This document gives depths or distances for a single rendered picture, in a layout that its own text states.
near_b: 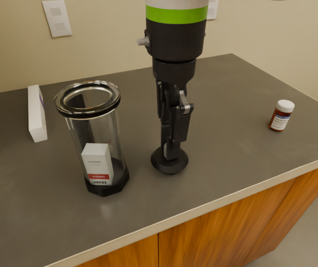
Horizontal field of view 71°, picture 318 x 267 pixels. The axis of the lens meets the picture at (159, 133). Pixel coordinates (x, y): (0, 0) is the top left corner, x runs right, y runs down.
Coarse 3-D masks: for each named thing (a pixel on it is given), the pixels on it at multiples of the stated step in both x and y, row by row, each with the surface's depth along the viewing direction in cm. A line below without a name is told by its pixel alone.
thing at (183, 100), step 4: (180, 92) 38; (180, 96) 38; (184, 96) 38; (180, 100) 38; (184, 100) 38; (180, 104) 39; (184, 104) 37; (188, 104) 37; (176, 108) 39; (188, 108) 37; (184, 112) 38
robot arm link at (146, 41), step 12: (156, 24) 31; (168, 24) 30; (180, 24) 30; (192, 24) 31; (204, 24) 32; (156, 36) 32; (168, 36) 31; (180, 36) 31; (192, 36) 32; (204, 36) 34; (156, 48) 33; (168, 48) 32; (180, 48) 32; (192, 48) 33; (168, 60) 34; (180, 60) 33
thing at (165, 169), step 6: (156, 150) 54; (162, 150) 54; (180, 150) 54; (156, 156) 53; (162, 156) 53; (180, 156) 53; (186, 156) 53; (156, 162) 52; (162, 162) 51; (168, 162) 51; (174, 162) 51; (180, 162) 51; (186, 162) 52; (156, 168) 51; (162, 168) 51; (168, 168) 50; (174, 168) 50; (180, 168) 51; (168, 174) 53
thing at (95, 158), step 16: (96, 80) 41; (64, 96) 38; (80, 96) 41; (96, 96) 42; (112, 96) 37; (80, 112) 33; (112, 112) 38; (80, 128) 36; (96, 128) 37; (112, 128) 39; (80, 144) 39; (96, 144) 39; (112, 144) 41; (80, 160) 43; (96, 160) 41; (112, 160) 43; (96, 176) 44; (112, 176) 46
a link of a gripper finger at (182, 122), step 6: (180, 108) 37; (192, 108) 38; (180, 114) 38; (186, 114) 39; (180, 120) 40; (186, 120) 40; (174, 126) 42; (180, 126) 41; (186, 126) 41; (174, 132) 43; (180, 132) 42; (186, 132) 42; (174, 138) 43; (180, 138) 43; (186, 138) 44
